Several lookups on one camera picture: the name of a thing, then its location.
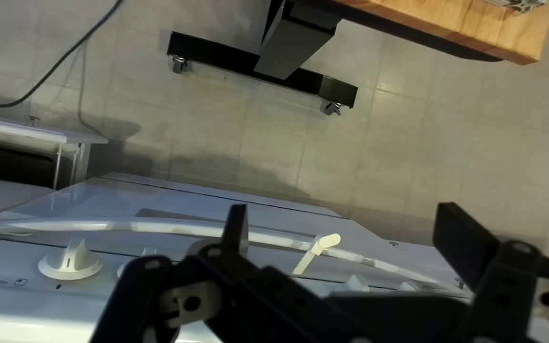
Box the white gas stove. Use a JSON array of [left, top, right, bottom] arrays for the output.
[[0, 171, 549, 343]]

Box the white stove knob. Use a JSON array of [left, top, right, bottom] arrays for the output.
[[292, 232, 343, 278], [36, 238, 105, 282]]

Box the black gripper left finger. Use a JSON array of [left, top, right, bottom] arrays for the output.
[[90, 201, 353, 343]]

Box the black floor cable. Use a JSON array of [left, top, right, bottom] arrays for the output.
[[0, 0, 126, 110]]

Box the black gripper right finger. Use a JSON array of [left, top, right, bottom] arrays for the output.
[[433, 200, 549, 343]]

